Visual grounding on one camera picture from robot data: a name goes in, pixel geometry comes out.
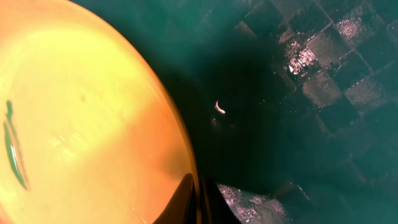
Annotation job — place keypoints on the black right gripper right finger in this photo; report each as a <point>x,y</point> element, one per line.
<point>214,209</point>

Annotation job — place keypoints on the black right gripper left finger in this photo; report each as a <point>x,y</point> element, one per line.
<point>181,209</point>

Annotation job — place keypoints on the yellow-green plate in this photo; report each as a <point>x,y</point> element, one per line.
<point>89,134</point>

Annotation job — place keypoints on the teal plastic tray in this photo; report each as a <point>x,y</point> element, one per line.
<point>291,105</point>

